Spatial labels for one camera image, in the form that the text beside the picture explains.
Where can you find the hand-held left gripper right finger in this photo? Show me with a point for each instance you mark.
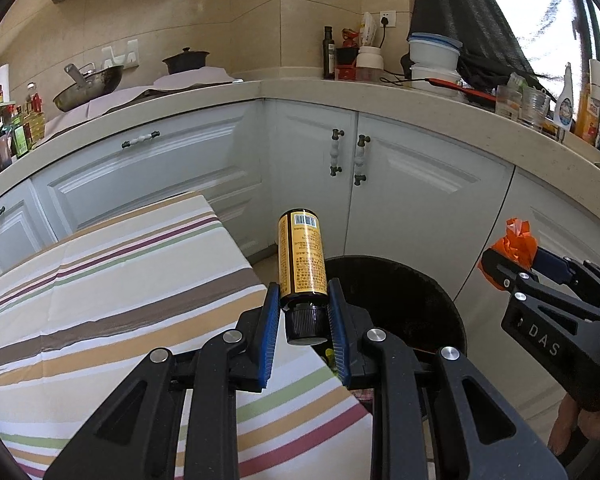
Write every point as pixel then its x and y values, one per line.
pixel 339 345

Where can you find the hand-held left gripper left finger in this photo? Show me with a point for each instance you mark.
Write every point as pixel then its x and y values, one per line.
pixel 269 350

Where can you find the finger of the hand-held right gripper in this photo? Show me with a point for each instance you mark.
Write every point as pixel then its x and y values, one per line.
pixel 500 270
pixel 550 262

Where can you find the small orange plastic bag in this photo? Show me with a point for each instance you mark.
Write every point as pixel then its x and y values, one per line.
pixel 517 247

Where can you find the black-lined waste bin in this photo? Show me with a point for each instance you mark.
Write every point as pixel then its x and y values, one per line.
pixel 405 300

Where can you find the yellow label bottle black cap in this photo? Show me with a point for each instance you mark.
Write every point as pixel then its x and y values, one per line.
pixel 300 260

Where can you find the person's right hand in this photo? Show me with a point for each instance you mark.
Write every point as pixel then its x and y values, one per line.
pixel 567 425

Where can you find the orange detergent bottle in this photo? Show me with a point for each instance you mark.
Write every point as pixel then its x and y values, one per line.
pixel 587 117

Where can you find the clear measuring cup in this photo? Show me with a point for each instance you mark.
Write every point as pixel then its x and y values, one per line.
pixel 535 110

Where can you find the white spray bottle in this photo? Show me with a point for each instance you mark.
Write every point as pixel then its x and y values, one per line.
pixel 564 105

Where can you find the clear drinking glass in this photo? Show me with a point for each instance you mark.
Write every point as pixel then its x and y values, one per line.
pixel 508 104

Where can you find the striped tablecloth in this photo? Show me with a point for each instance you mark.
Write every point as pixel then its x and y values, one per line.
pixel 105 285

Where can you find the red spatula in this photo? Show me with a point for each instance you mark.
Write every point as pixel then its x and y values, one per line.
pixel 467 92

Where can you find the white bowl blue lid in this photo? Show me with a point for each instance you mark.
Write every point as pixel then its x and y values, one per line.
pixel 434 52

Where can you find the white lidded jar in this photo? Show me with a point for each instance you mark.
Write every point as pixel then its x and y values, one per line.
pixel 369 65

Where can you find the black mesh cloth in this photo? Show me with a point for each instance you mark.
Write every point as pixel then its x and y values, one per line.
pixel 460 15

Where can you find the red figurine box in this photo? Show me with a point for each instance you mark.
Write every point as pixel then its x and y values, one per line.
pixel 346 57

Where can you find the white bag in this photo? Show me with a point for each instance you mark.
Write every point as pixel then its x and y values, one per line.
pixel 368 30

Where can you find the dark olive oil bottle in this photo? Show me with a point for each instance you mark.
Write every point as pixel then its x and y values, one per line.
pixel 328 55

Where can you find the pale stove cover cloth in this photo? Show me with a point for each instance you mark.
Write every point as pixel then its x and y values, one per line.
pixel 190 80

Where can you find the black lidded pot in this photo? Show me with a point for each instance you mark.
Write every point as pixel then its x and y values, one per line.
pixel 186 62

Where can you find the metal wok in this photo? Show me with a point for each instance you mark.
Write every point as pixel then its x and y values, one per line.
pixel 87 87

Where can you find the row of condiment bottles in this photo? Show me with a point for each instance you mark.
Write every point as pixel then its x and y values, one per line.
pixel 10 135

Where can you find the paper towel roll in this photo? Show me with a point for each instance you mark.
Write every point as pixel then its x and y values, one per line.
pixel 2 78

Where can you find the white wall socket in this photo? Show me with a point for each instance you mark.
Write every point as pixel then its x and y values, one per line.
pixel 387 20

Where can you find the white wall hook rack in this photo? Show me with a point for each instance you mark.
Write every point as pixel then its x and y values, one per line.
pixel 121 53

